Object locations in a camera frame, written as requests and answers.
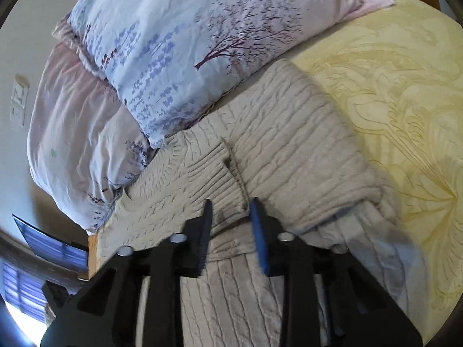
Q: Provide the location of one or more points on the white wall switch plate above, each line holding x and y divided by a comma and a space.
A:
18, 103

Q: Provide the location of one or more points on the wooden bed frame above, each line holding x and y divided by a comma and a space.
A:
93, 256

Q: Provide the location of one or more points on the pink floral pillow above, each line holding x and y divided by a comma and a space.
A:
76, 115

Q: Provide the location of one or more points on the window with blinds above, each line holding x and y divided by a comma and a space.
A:
21, 289

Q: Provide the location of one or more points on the dark screen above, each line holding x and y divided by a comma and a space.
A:
50, 240

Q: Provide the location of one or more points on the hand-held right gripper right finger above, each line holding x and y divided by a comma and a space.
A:
259, 231

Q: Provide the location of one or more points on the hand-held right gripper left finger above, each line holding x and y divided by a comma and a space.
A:
207, 224

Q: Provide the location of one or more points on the yellow patterned bed sheet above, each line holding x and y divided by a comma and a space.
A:
408, 115

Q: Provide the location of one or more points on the floral white pillow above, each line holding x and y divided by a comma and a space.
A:
181, 50

